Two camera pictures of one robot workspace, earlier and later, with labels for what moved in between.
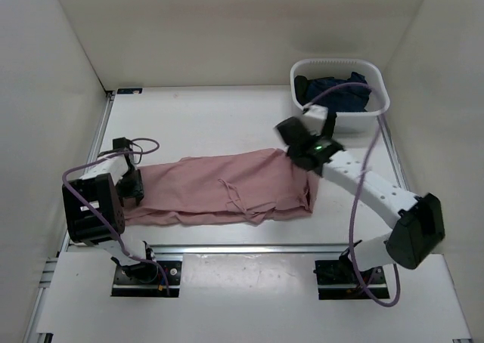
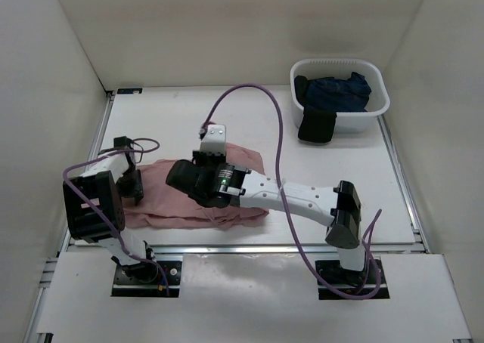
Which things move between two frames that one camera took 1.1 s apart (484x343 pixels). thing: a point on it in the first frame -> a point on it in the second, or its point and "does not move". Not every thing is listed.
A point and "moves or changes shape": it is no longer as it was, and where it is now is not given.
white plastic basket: (355, 122) does not move
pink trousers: (245, 188) moves or changes shape
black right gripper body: (292, 157) -> (208, 160)
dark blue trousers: (348, 98) does not move
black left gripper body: (130, 185) does not move
